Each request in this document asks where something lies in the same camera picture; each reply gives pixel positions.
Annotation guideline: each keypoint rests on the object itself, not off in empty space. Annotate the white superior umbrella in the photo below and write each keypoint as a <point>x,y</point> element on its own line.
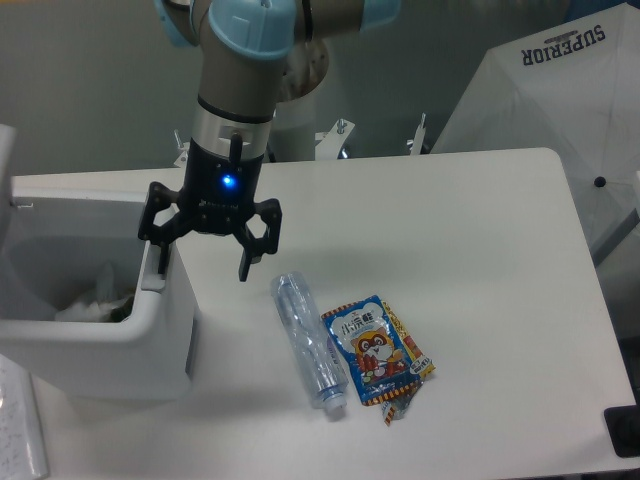
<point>575,90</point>

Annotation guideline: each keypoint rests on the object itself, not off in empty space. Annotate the crushed clear plastic bottle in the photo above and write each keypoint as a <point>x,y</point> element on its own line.
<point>314,350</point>

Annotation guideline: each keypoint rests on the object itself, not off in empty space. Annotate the blue snack wrapper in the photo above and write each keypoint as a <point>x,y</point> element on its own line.
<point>386,365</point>

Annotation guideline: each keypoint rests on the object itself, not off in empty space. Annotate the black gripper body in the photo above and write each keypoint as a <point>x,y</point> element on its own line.
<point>217,196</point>

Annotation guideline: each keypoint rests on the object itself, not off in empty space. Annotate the white paper sheet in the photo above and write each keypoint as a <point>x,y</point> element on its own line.
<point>23,454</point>

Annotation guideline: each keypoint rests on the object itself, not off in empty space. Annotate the white metal base frame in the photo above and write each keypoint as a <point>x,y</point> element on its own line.
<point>330,140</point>

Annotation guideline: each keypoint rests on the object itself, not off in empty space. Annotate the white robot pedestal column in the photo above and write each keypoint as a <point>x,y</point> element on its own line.
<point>306,68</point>

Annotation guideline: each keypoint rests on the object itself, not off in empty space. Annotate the trash inside can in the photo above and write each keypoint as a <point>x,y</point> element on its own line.
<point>104,303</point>

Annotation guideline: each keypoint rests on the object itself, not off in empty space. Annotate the white plastic trash can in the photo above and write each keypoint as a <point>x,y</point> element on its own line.
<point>58,241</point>

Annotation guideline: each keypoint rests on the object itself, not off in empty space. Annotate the black device at table edge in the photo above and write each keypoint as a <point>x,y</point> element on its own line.
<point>623,427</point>

